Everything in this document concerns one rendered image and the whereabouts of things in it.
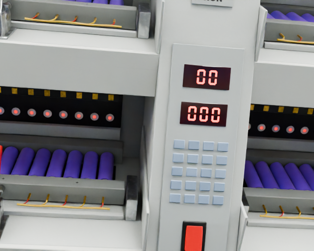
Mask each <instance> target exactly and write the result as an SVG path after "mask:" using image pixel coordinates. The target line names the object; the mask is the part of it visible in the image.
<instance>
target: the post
mask: <svg viewBox="0 0 314 251"><path fill-rule="evenodd" d="M164 1H165V5H164V15H163V25H162V34H161V44H160V54H159V63H158V73H157V87H156V96H155V97H148V96H145V106H144V120H143V125H144V126H145V140H146V157H147V175H148V192H149V210H150V215H149V224H148V233H147V242H146V251H157V245H158V232H159V219H160V206H161V192H162V179H163V166H164V153H165V140H166V127H167V113H168V101H169V87H170V74H171V61H172V48H173V44H174V43H178V44H191V45H203V46H216V47H228V48H240V49H245V52H244V63H243V74H242V85H241V96H240V107H239V118H238V128H237V139H236V150H235V160H234V171H233V182H232V193H231V204H230V215H229V226H228V237H227V247H226V251H237V242H238V231H239V221H240V210H241V200H242V189H243V178H244V168H245V157H246V147H247V136H248V126H249V115H250V104H251V94H252V84H253V73H254V63H255V52H256V41H257V31H258V20H259V10H260V0H233V7H224V6H213V5H202V4H192V0H164Z"/></svg>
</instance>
